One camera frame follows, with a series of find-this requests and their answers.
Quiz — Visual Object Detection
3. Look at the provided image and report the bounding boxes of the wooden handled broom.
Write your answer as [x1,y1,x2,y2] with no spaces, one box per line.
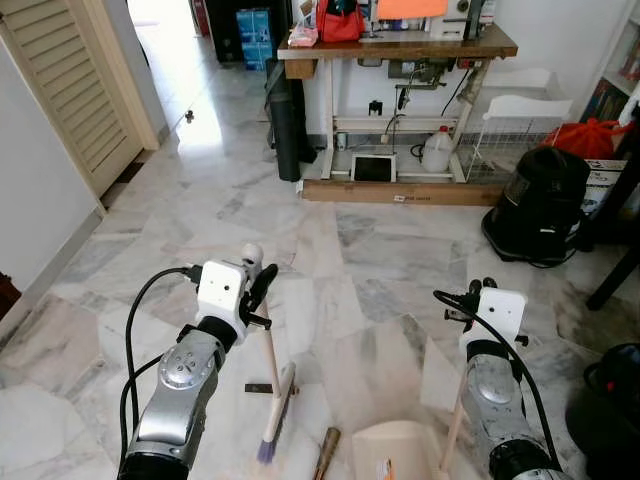
[240,243,298,466]

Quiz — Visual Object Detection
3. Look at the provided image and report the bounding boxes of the beige long handled dustpan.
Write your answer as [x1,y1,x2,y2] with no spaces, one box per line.
[352,345,473,480]

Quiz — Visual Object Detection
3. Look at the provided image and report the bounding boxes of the black canister vacuum cleaner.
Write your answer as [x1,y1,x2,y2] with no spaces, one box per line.
[482,146,593,267]

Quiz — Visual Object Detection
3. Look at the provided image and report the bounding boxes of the long brown wooden board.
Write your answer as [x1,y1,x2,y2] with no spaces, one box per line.
[302,178,506,207]

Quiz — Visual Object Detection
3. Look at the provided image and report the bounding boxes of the black furniture leg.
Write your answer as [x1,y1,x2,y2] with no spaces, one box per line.
[586,125,640,311]

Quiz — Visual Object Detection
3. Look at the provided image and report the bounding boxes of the translucent plastic jug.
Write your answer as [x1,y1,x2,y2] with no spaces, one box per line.
[421,126,456,173]

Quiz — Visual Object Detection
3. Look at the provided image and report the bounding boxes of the printed cardboard box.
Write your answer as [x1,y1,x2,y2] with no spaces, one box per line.
[580,158,626,216]

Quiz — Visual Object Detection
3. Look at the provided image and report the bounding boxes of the tall black bag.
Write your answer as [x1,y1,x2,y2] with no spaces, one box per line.
[265,62,317,183]

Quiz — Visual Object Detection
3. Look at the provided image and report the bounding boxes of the white framed tablet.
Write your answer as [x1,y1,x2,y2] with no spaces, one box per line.
[351,155,398,184]

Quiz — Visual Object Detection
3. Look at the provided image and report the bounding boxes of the short brown wooden stick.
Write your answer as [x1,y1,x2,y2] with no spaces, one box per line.
[313,428,342,480]

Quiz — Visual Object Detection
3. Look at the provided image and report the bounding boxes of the black round bin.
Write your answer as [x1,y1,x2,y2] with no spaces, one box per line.
[566,343,640,480]

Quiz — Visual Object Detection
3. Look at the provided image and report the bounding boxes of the red plastic bag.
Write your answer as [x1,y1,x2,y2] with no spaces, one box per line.
[543,118,629,161]

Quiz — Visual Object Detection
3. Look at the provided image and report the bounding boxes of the white bookshelf with books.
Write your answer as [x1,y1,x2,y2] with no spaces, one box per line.
[580,15,640,126]

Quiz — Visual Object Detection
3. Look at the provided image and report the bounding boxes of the blue carton stack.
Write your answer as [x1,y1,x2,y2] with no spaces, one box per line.
[236,8,274,71]

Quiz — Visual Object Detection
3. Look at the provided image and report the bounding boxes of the small pink packet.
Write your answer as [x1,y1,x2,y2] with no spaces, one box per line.
[287,25,319,48]

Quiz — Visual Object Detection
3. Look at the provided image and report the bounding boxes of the wooden top sewing table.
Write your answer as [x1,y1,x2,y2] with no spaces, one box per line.
[278,24,519,183]

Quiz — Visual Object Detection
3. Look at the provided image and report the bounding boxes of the white sewing machine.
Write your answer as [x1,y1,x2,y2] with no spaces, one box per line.
[440,0,498,41]

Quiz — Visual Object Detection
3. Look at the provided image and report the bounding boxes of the red fabric bag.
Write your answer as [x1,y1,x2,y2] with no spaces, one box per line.
[317,0,367,43]

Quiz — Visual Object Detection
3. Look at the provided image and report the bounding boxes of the beige louvered door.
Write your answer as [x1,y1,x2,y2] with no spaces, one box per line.
[0,0,146,198]

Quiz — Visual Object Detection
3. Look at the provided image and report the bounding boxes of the orange flat sheet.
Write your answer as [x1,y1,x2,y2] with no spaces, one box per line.
[376,0,449,21]

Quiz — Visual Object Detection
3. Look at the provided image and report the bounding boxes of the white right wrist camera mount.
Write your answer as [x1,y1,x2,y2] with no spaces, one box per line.
[470,290,528,351]

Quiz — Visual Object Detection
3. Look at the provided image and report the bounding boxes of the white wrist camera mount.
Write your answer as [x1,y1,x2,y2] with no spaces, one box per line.
[197,262,249,321]
[470,290,528,351]

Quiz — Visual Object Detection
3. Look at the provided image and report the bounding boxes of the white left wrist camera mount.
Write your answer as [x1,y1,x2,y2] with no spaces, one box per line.
[197,262,249,321]

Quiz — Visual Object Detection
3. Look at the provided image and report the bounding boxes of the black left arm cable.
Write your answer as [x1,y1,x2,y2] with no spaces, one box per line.
[120,264,204,461]

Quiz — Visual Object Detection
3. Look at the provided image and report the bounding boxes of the white wire basket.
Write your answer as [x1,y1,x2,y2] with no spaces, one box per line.
[468,95,573,183]

